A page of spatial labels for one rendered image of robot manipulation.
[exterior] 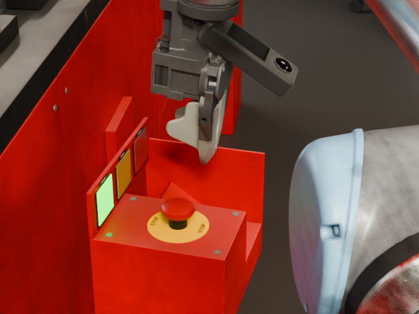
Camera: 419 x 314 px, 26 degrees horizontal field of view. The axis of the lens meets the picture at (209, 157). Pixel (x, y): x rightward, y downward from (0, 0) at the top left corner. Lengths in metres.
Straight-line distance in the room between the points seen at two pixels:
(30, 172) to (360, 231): 0.76
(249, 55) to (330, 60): 2.53
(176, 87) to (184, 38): 0.06
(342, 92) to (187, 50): 2.25
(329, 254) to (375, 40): 3.25
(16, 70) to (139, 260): 0.35
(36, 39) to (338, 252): 0.88
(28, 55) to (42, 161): 0.15
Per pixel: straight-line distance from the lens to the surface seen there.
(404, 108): 3.19
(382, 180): 0.55
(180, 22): 1.03
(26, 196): 1.23
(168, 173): 1.20
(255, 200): 1.19
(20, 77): 1.22
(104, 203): 1.05
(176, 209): 1.03
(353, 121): 3.08
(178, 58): 1.03
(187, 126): 1.08
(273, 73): 1.02
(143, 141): 1.16
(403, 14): 0.79
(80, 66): 1.45
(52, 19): 1.42
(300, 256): 0.60
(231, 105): 2.90
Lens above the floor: 1.36
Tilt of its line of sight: 29 degrees down
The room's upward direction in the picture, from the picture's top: straight up
